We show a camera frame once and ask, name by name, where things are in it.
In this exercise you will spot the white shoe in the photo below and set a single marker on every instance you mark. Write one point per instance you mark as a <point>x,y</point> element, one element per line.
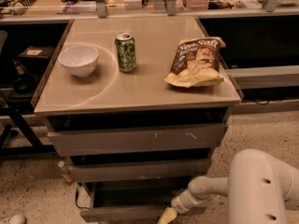
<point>17,219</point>

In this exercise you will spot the black box with label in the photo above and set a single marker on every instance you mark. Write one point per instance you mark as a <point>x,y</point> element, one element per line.
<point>36,55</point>

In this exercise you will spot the black desk frame leg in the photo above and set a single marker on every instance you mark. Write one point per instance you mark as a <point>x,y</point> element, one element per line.
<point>36,146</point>

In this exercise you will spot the black coiled spring tool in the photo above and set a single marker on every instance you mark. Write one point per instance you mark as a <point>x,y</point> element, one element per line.
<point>20,7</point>

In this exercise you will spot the grey drawer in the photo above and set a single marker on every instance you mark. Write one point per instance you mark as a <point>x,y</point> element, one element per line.
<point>130,140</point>
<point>131,199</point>
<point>139,170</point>

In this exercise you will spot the grey bottom drawer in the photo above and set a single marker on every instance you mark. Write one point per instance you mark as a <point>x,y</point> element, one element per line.
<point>131,199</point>

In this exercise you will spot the white ceramic bowl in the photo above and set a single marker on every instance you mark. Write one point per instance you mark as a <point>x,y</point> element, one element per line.
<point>79,60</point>

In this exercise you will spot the grey top drawer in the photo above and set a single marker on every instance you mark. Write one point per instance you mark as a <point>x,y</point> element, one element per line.
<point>130,140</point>

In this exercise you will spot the grey drawer cabinet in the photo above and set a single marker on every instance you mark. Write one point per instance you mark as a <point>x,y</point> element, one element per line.
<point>111,99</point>

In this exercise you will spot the sea salt chip bag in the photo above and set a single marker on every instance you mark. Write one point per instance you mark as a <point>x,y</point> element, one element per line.
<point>196,63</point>

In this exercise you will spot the grey middle drawer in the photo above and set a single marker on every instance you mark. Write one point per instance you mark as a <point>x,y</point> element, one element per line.
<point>139,170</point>

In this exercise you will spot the small plastic bottle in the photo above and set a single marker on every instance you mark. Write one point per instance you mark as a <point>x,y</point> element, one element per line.
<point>65,173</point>

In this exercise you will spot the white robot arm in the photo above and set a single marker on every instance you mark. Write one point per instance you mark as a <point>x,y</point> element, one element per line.
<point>260,189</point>

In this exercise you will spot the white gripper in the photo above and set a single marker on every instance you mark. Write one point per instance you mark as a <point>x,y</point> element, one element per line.
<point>182,203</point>

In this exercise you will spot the green soda can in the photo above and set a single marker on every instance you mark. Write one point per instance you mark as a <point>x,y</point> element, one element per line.
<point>125,46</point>

